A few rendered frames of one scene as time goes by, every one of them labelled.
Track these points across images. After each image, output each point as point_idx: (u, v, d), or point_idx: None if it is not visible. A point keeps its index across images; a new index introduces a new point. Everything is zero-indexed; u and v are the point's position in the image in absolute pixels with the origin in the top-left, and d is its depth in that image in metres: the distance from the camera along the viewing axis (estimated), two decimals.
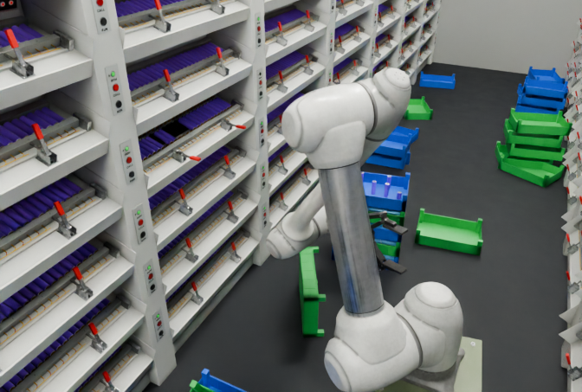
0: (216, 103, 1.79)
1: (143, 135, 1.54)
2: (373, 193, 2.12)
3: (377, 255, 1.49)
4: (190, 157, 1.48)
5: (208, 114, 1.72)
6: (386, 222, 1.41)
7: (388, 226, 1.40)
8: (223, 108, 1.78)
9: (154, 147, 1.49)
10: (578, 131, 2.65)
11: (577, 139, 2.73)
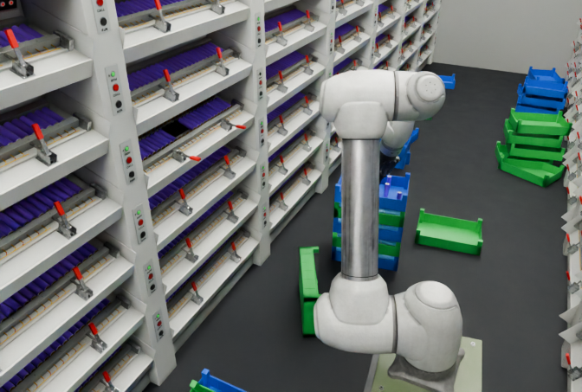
0: (216, 103, 1.79)
1: (143, 135, 1.54)
2: None
3: (378, 170, 2.01)
4: (190, 157, 1.48)
5: (208, 114, 1.72)
6: (383, 176, 2.06)
7: (382, 177, 2.06)
8: (223, 108, 1.78)
9: (154, 147, 1.49)
10: (578, 131, 2.65)
11: (577, 139, 2.73)
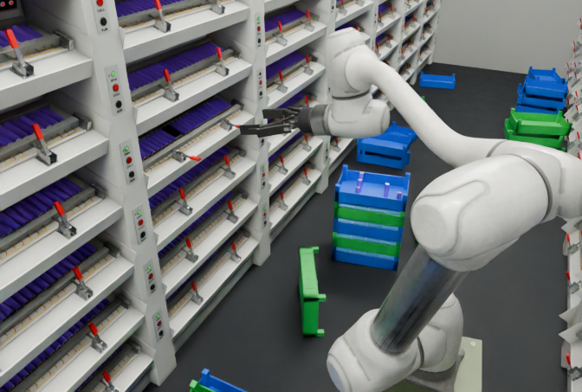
0: (216, 103, 1.79)
1: (143, 135, 1.54)
2: (177, 121, 1.63)
3: None
4: (190, 157, 1.48)
5: (208, 114, 1.72)
6: (281, 114, 1.51)
7: (278, 116, 1.51)
8: (223, 108, 1.78)
9: (154, 147, 1.49)
10: (578, 131, 2.65)
11: (577, 139, 2.73)
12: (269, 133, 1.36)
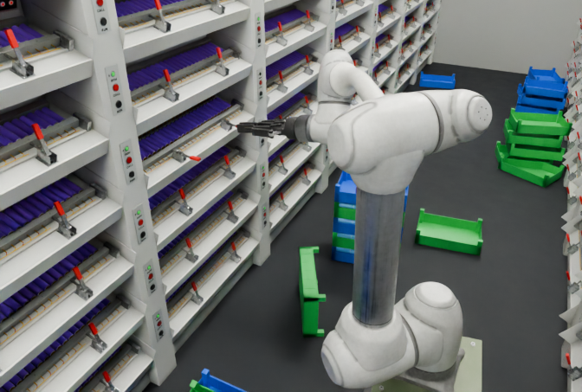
0: (216, 103, 1.79)
1: (143, 135, 1.54)
2: (177, 121, 1.63)
3: None
4: (190, 157, 1.48)
5: (208, 114, 1.72)
6: None
7: None
8: (223, 108, 1.78)
9: (154, 147, 1.49)
10: (578, 131, 2.65)
11: (577, 139, 2.73)
12: (259, 134, 1.61)
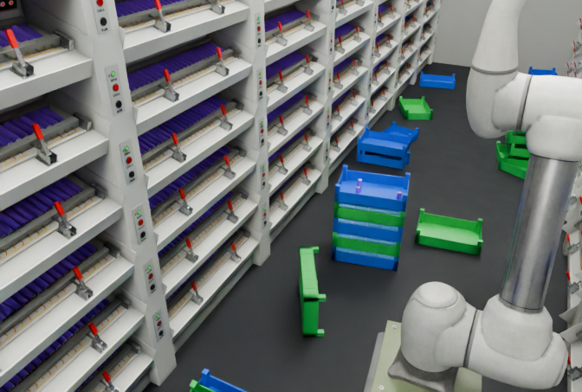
0: (212, 101, 1.79)
1: None
2: (172, 119, 1.63)
3: None
4: (174, 142, 1.49)
5: (204, 112, 1.72)
6: None
7: None
8: (219, 106, 1.78)
9: (150, 144, 1.50)
10: None
11: None
12: None
